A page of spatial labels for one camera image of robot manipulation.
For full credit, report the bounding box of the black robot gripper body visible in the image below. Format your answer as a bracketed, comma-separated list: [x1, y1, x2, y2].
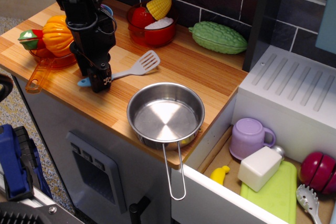
[62, 0, 117, 70]

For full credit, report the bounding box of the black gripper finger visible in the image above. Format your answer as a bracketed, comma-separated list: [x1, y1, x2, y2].
[87, 67, 112, 93]
[75, 51, 91, 76]

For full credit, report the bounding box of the white spatula with blue handle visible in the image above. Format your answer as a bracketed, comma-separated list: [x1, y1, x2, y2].
[77, 50, 161, 87]

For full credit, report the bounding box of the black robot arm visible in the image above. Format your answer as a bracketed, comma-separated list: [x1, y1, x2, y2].
[19, 0, 117, 93]

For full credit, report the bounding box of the stainless steel pan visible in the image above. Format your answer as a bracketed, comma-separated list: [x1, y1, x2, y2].
[127, 82, 205, 201]

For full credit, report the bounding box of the light blue bowl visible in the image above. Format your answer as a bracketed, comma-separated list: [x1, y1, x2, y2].
[101, 4, 113, 16]

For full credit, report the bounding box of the orange toy pumpkin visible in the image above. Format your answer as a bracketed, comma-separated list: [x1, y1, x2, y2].
[42, 15, 74, 57]

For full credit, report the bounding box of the orange transparent measuring cup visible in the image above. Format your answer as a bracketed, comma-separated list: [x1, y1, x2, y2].
[25, 49, 76, 94]

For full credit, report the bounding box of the red toy tomato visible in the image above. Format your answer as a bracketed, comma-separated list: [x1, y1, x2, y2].
[131, 7, 155, 28]

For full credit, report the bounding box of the red transparent bowl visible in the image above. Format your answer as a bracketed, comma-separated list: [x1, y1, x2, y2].
[126, 2, 178, 48]

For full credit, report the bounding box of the red green toy strawberry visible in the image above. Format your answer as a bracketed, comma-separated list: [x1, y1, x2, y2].
[18, 29, 46, 50]

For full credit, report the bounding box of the yellow toy corn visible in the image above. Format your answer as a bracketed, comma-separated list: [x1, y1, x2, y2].
[146, 0, 172, 20]

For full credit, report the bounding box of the white toy rice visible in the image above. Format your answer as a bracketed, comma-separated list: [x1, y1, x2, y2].
[144, 17, 174, 30]

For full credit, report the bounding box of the grey toy oven door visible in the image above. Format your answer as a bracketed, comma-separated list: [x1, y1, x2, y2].
[66, 132, 127, 216]

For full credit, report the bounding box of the green toy bitter gourd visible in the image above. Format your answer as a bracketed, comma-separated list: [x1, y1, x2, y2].
[188, 21, 248, 55]

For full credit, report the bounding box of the blue black clamp device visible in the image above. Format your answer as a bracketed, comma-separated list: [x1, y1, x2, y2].
[1, 124, 52, 201]

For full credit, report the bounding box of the yellow toy banana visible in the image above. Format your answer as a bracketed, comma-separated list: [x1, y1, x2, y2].
[210, 165, 230, 185]

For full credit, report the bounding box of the purple plastic mug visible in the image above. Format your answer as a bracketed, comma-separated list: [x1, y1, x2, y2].
[229, 118, 276, 160]

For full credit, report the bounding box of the white salt shaker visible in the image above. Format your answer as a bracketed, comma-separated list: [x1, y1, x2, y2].
[237, 145, 286, 192]

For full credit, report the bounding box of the light green cutting board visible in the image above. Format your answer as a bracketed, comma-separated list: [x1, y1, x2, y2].
[240, 161, 297, 223]

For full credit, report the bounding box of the magenta toy cabbage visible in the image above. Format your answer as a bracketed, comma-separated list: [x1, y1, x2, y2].
[299, 152, 335, 195]

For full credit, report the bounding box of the grey pasta spoon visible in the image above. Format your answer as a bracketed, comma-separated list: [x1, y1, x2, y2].
[296, 184, 322, 224]

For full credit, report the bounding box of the black oven handle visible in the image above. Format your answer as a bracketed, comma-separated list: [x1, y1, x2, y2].
[129, 196, 151, 224]

